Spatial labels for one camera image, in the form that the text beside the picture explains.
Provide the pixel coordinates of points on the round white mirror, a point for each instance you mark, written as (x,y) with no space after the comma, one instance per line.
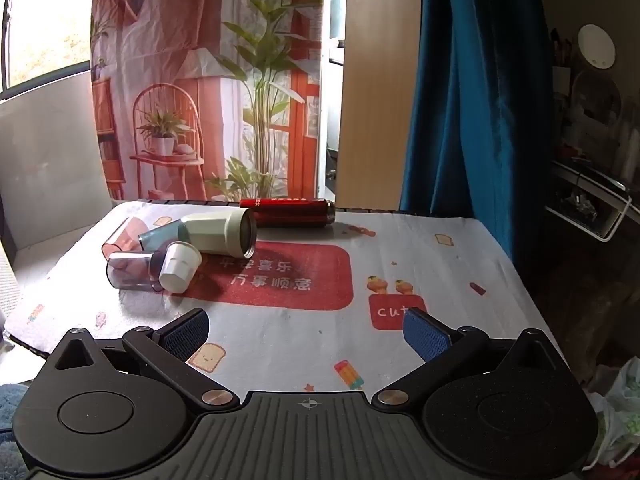
(596,46)

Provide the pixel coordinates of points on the wooden panel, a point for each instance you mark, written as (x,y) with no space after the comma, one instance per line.
(375,85)

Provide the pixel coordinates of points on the printed white and red tablecloth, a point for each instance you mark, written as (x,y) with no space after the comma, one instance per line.
(310,340)

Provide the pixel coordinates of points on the white plastic bag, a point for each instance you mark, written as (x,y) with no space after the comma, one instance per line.
(617,410)

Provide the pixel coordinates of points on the printed wall cloth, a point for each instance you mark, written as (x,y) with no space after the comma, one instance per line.
(200,85)

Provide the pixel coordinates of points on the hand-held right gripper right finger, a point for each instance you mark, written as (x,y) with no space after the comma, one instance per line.
(426,335)

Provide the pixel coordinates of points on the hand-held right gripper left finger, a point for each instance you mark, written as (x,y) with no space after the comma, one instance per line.
(186,334)

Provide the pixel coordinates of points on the purple transparent cup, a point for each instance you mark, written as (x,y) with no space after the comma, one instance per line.
(131,272)

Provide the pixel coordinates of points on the blue fluffy cloth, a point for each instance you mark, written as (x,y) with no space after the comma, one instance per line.
(12,410)

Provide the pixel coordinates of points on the small white ribbed cup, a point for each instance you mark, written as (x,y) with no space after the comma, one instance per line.
(179,267)

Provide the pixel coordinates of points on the pink transparent cup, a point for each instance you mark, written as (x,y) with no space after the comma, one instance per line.
(122,237)

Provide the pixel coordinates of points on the window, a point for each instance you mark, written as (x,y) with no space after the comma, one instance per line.
(35,20)

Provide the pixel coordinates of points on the red thermos bottle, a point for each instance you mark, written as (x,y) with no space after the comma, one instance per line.
(290,212)

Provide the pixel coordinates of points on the blue curtain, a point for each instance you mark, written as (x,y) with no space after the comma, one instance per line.
(475,100)

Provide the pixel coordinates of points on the blue translucent cup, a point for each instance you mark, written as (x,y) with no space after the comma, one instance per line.
(159,237)

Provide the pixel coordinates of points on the cream insulated mug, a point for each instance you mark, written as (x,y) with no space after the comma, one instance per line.
(215,230)

